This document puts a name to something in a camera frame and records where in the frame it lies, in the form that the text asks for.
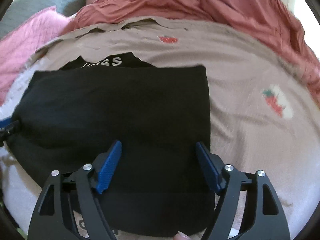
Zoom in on black t-shirt orange cuffs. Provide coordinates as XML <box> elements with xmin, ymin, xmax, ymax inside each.
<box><xmin>7</xmin><ymin>53</ymin><xmax>215</xmax><ymax>237</ymax></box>

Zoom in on person's right hand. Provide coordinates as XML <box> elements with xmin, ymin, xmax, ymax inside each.
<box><xmin>173</xmin><ymin>231</ymin><xmax>191</xmax><ymax>240</ymax></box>

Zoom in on pink quilted pillow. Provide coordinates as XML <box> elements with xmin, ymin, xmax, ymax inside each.
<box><xmin>0</xmin><ymin>7</ymin><xmax>71</xmax><ymax>103</ymax></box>

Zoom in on mauve strawberry bear bedsheet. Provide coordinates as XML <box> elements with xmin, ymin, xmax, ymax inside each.
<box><xmin>1</xmin><ymin>16</ymin><xmax>319</xmax><ymax>238</ymax></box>

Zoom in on grey quilted headboard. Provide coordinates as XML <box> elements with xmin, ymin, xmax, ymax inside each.
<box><xmin>0</xmin><ymin>0</ymin><xmax>113</xmax><ymax>38</ymax></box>

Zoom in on red crumpled duvet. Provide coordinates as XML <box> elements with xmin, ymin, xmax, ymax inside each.
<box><xmin>64</xmin><ymin>0</ymin><xmax>319</xmax><ymax>100</ymax></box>

